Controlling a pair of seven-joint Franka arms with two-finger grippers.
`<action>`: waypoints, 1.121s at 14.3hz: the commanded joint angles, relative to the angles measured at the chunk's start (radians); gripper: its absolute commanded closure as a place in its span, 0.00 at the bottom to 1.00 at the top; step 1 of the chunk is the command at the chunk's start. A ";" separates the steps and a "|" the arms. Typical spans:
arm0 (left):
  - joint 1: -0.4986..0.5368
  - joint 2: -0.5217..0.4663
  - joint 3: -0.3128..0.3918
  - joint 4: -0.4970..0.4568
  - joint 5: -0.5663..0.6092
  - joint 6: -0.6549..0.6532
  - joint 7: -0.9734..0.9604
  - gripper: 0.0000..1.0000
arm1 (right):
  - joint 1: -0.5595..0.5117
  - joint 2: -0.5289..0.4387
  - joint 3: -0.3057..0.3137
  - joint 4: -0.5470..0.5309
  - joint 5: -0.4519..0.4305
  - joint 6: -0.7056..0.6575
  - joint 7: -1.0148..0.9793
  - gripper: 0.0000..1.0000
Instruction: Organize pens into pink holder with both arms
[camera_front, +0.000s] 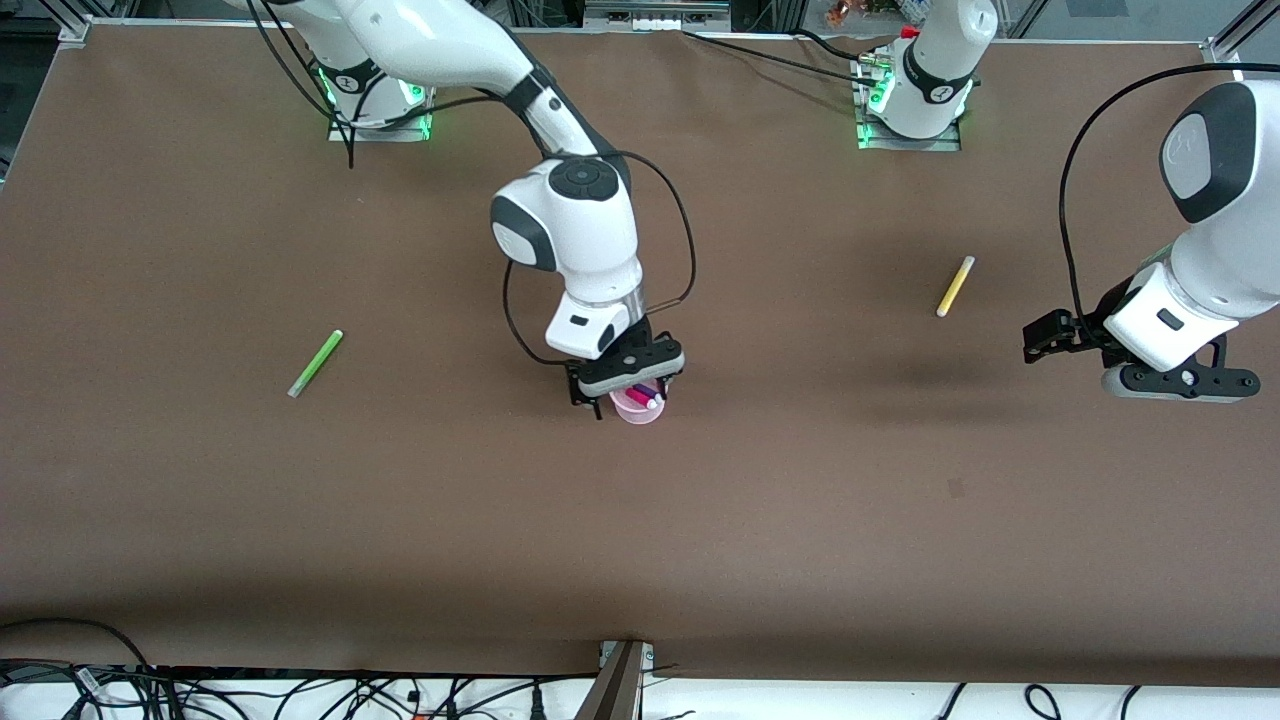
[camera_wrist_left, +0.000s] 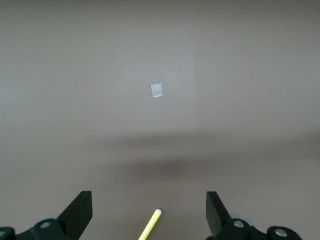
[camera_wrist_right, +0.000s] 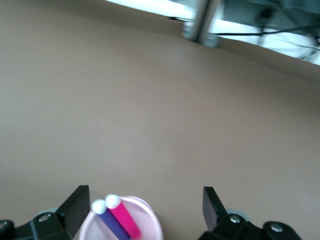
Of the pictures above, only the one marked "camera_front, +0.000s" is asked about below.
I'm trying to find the pink cup pen holder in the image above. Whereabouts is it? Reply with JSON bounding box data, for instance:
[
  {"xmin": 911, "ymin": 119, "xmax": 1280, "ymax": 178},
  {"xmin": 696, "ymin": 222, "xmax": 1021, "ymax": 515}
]
[{"xmin": 609, "ymin": 378, "xmax": 670, "ymax": 427}]

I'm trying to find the yellow highlighter pen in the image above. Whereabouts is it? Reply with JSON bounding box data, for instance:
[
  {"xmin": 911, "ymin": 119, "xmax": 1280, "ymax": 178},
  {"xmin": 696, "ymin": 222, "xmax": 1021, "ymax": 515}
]
[{"xmin": 936, "ymin": 256, "xmax": 976, "ymax": 319}]

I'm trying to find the green highlighter pen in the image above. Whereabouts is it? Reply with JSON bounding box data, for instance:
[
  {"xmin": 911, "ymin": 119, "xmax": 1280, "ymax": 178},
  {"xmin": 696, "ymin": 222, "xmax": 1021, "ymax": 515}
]
[{"xmin": 287, "ymin": 329, "xmax": 345, "ymax": 399}]

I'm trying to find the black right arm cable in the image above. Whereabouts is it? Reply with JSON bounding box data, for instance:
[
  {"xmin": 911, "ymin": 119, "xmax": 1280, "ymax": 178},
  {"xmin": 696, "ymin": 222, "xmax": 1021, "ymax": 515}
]
[{"xmin": 245, "ymin": 0, "xmax": 698, "ymax": 366}]

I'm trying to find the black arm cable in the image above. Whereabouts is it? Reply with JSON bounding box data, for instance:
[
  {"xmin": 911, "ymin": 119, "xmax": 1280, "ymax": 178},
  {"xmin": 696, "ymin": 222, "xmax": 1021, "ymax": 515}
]
[
  {"xmin": 1058, "ymin": 62, "xmax": 1280, "ymax": 331},
  {"xmin": 245, "ymin": 0, "xmax": 698, "ymax": 366}
]

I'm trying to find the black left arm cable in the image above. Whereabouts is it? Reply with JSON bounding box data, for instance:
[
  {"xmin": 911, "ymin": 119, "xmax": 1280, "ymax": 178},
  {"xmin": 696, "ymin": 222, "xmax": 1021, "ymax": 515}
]
[{"xmin": 1058, "ymin": 62, "xmax": 1280, "ymax": 331}]

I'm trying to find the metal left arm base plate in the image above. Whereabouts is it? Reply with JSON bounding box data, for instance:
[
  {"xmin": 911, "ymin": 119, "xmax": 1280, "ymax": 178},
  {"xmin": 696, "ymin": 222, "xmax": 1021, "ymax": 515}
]
[{"xmin": 857, "ymin": 110, "xmax": 963, "ymax": 153}]

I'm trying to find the aluminium table post bracket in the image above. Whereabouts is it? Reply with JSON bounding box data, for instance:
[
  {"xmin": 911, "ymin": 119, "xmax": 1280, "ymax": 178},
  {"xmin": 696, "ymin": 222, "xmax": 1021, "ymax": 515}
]
[{"xmin": 575, "ymin": 640, "xmax": 656, "ymax": 720}]

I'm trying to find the aluminium corner bracket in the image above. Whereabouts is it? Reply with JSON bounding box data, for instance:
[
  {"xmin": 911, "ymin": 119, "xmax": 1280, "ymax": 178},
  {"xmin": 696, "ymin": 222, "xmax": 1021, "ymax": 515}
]
[
  {"xmin": 1203, "ymin": 0, "xmax": 1280, "ymax": 71},
  {"xmin": 55, "ymin": 0, "xmax": 97, "ymax": 47}
]

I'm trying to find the tangled black cable bundle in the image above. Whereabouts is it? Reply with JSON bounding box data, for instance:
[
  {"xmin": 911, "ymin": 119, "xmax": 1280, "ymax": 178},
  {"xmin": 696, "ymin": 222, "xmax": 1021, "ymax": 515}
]
[{"xmin": 0, "ymin": 655, "xmax": 601, "ymax": 720}]

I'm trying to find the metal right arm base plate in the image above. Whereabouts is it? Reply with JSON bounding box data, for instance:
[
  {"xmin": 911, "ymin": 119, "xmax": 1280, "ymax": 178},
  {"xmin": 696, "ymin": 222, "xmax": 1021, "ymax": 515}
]
[{"xmin": 328, "ymin": 100, "xmax": 433, "ymax": 143}]

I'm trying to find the thick black looped cable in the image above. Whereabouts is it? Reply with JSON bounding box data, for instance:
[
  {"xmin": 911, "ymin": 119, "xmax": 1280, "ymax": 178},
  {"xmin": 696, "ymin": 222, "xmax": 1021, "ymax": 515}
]
[{"xmin": 0, "ymin": 617, "xmax": 176, "ymax": 720}]

